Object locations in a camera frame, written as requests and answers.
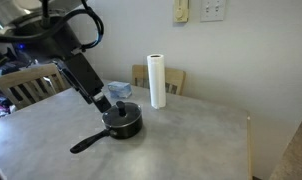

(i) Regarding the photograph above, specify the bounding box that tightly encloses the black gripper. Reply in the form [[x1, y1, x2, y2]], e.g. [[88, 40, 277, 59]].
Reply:
[[54, 53, 113, 114]]

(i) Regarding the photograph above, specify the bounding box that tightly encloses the glass lid with black knob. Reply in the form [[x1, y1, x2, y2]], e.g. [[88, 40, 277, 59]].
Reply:
[[101, 100, 143, 128]]

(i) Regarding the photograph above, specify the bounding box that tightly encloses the blue tissue box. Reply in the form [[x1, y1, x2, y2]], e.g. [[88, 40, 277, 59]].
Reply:
[[107, 80, 133, 100]]

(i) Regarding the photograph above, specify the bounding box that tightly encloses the white paper towel roll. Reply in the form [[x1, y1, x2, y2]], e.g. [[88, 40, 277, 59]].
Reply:
[[146, 53, 167, 110]]

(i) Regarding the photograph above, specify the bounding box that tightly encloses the light wooden slat-back chair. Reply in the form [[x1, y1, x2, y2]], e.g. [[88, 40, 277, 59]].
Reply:
[[0, 63, 71, 111]]

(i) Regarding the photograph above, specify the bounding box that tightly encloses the dark bags pile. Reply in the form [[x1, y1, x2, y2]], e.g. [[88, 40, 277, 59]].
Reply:
[[0, 48, 34, 78]]

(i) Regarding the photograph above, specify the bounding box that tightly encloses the black pot with long handle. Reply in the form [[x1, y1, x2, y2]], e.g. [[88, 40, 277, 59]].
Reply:
[[69, 101, 144, 155]]

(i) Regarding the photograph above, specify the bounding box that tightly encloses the wooden chair with solid top rail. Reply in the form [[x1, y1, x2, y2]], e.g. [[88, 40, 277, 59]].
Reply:
[[131, 64, 187, 97]]

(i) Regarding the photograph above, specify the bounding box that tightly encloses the long black robot cable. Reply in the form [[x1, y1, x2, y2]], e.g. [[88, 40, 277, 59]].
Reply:
[[0, 0, 105, 51]]

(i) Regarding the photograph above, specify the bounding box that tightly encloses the beige wall thermostat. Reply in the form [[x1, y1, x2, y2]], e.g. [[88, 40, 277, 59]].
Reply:
[[173, 0, 190, 24]]

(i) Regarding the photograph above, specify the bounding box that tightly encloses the white light switch plate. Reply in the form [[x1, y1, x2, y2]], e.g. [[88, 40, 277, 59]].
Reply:
[[200, 0, 227, 23]]

